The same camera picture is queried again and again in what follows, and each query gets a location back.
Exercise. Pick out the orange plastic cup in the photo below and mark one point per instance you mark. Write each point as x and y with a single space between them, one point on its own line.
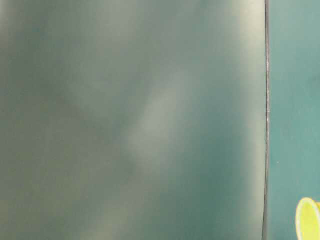
307 219

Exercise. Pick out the large blurred grey-green panel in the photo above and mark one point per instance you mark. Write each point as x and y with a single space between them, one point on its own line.
132 119

